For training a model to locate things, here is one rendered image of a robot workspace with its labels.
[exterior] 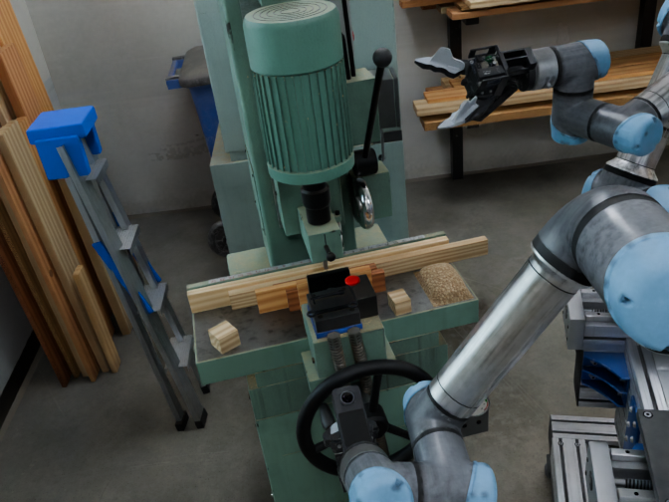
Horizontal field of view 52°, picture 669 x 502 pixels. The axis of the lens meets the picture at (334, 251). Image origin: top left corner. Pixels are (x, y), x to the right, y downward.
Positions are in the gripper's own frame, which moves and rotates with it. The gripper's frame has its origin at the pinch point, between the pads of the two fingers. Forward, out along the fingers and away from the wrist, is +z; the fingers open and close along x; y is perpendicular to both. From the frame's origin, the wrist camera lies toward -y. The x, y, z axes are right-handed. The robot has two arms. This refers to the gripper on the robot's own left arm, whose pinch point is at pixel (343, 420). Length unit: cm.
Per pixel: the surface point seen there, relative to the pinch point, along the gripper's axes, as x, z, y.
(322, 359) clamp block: -0.5, 11.2, -9.5
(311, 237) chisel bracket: 3.7, 22.0, -32.5
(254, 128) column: -2, 33, -59
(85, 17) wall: -62, 231, -163
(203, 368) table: -23.5, 20.9, -11.8
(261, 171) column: -3, 39, -50
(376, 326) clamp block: 11.0, 10.0, -13.2
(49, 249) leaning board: -80, 140, -50
